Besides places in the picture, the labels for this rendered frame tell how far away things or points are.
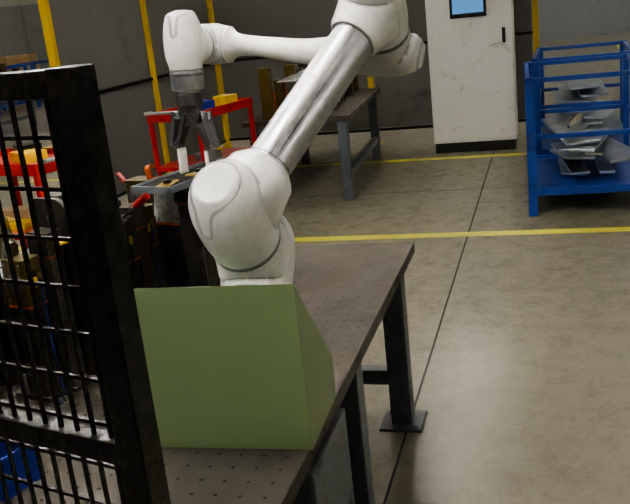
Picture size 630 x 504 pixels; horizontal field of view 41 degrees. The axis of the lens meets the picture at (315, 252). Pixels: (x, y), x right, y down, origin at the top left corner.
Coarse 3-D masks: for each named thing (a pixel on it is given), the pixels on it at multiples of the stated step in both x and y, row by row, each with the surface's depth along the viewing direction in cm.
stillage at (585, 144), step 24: (528, 72) 605; (624, 72) 552; (528, 96) 569; (624, 96) 663; (528, 120) 574; (552, 120) 662; (624, 120) 668; (528, 144) 578; (552, 144) 682; (576, 144) 591; (600, 144) 604; (624, 144) 619; (528, 168) 583; (552, 168) 653; (576, 168) 603; (600, 168) 604; (624, 168) 627; (552, 192) 584; (576, 192) 581; (600, 192) 577
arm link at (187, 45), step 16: (176, 16) 222; (192, 16) 224; (176, 32) 222; (192, 32) 223; (208, 32) 233; (176, 48) 223; (192, 48) 224; (208, 48) 230; (176, 64) 225; (192, 64) 225
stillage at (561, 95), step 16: (544, 48) 801; (560, 48) 798; (624, 48) 780; (576, 80) 774; (592, 80) 749; (560, 96) 754; (576, 96) 726; (592, 96) 714; (576, 112) 727; (592, 112) 739; (608, 112) 736; (544, 128) 740; (576, 128) 750; (592, 128) 762; (608, 128) 725; (544, 144) 749
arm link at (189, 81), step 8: (176, 72) 226; (184, 72) 225; (192, 72) 226; (200, 72) 228; (176, 80) 227; (184, 80) 226; (192, 80) 226; (200, 80) 228; (176, 88) 227; (184, 88) 226; (192, 88) 227; (200, 88) 228
